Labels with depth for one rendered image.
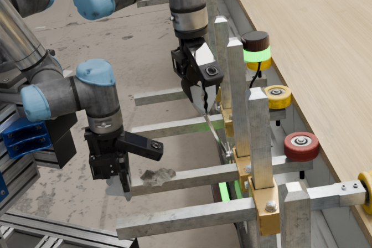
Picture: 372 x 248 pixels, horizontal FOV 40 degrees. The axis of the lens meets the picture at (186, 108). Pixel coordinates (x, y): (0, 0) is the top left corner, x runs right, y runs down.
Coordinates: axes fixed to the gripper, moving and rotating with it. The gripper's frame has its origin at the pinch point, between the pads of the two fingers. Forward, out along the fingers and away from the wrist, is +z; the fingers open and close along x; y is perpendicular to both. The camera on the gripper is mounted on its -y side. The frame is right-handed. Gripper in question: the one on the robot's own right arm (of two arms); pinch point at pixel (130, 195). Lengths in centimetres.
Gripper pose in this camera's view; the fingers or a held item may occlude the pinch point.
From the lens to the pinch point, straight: 125.7
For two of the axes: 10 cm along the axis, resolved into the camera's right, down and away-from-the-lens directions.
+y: -9.9, 1.3, -0.1
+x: 0.8, 4.9, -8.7
